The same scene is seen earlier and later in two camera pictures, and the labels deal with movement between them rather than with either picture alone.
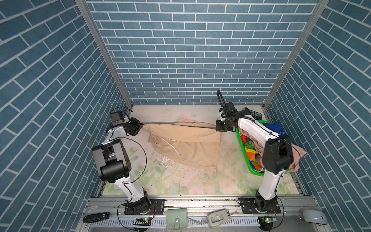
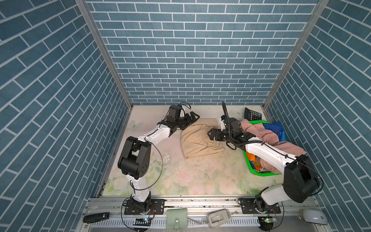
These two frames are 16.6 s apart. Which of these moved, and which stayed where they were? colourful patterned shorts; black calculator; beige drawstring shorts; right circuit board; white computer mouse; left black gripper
Moved: beige drawstring shorts; left black gripper
Stayed: white computer mouse; colourful patterned shorts; black calculator; right circuit board
